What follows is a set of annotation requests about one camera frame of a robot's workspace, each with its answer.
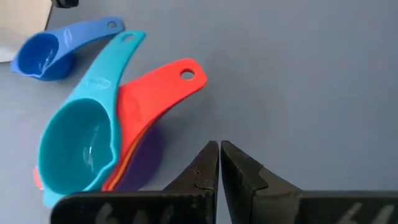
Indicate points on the orange measuring cup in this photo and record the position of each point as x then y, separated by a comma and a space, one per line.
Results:
124, 168

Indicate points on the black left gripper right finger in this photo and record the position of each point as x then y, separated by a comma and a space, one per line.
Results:
245, 186

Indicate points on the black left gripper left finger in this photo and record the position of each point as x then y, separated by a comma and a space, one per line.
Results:
202, 168

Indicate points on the blue measuring cup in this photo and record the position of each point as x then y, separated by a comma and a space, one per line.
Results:
37, 53

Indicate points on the teal measuring cup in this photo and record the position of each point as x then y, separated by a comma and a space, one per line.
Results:
74, 146

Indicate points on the purple measuring cup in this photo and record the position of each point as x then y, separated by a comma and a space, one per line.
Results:
143, 161

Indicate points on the red measuring cup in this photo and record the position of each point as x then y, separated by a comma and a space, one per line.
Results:
149, 96

